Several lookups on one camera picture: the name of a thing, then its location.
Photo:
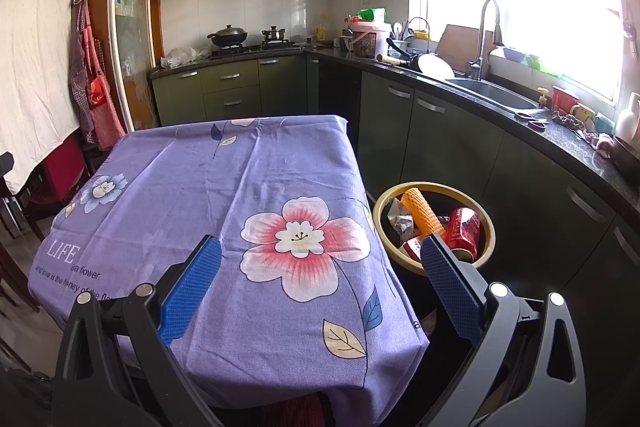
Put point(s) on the white plate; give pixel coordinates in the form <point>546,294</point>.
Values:
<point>436,66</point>

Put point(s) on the black wok with lid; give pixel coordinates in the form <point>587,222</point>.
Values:
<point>229,38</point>

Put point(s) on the black stone countertop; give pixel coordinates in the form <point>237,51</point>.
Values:
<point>575,147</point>

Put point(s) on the red chair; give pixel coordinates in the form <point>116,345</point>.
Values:
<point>60,167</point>

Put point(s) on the purple floral tablecloth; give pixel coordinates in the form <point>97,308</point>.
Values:
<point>200,187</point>

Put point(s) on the white wrapper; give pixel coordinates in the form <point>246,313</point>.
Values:
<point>400,219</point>

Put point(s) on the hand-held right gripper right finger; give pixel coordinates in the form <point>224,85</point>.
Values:
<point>452,292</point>

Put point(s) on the clear plastic bag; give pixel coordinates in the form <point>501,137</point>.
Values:
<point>182,57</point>

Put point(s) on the white hanging cloth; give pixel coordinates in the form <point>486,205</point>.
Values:
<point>35,57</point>

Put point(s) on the steel kitchen sink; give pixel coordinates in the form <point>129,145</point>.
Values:
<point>492,93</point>

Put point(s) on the red checked apron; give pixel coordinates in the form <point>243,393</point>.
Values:
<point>97,107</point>

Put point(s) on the black yellow-rimmed trash bin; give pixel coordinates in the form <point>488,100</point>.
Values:
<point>450,198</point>

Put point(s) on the scissors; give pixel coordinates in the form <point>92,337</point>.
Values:
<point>532,121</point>

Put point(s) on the red instant noodle cup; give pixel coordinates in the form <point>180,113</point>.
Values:
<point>412,249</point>

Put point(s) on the blue bowl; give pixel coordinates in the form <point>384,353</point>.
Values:
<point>513,55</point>

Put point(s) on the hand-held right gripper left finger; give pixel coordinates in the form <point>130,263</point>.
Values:
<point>192,292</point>

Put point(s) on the steel kitchen faucet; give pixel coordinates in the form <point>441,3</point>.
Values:
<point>482,32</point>

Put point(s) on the yellow oil bottle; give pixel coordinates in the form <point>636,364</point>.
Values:
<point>324,29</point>

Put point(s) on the white jug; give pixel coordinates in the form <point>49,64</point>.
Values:
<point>629,122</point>

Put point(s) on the wooden rolling pin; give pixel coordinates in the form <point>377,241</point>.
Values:
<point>391,60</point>

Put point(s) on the green snack bag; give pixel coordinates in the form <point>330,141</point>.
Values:
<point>372,15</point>

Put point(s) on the orange foam net sleeve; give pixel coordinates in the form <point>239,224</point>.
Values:
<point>422,212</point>

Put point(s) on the crushed red soda can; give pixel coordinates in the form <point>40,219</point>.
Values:
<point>462,229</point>

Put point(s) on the dark cooking pot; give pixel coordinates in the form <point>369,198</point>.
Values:
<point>273,36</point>

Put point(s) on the wooden cutting board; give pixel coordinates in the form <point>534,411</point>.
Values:
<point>457,47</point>

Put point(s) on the utensil holder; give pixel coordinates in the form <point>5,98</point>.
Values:
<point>407,39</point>

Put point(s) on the gas stove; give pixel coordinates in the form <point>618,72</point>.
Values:
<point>255,49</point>

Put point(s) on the green lower kitchen cabinets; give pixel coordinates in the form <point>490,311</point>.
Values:
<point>235,92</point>

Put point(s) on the white lidded bucket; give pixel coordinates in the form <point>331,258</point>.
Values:
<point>371,42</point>

